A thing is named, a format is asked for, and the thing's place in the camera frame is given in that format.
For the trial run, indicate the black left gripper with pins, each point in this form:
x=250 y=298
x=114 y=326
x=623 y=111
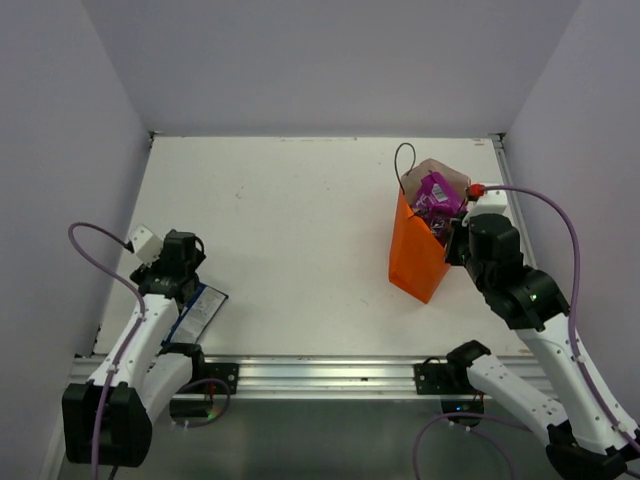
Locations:
x=144 y=270

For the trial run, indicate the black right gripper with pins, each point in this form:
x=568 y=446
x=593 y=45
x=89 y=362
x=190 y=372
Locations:
x=459 y=227

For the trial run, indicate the blue white snack bag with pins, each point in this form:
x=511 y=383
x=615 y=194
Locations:
x=196 y=315

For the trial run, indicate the orange paper bag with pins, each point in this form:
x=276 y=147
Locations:
x=416 y=259

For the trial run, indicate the magenta purple snack bag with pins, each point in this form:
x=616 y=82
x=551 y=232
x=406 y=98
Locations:
x=436 y=195

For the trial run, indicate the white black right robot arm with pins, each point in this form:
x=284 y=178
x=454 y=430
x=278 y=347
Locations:
x=582 y=438

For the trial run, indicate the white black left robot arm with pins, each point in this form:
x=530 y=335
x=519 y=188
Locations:
x=108 y=419

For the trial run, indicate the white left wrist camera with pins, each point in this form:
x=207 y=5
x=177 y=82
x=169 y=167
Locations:
x=144 y=244

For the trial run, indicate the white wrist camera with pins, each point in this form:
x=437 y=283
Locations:
x=482 y=200
x=144 y=244

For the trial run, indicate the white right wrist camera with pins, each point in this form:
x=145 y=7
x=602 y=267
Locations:
x=482 y=200

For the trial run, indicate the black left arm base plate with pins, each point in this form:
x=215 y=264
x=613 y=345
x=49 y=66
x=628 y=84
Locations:
x=213 y=377

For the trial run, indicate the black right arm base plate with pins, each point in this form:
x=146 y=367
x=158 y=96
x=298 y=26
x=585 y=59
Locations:
x=434 y=376

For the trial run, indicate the front aluminium rail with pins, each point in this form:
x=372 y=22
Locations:
x=317 y=378

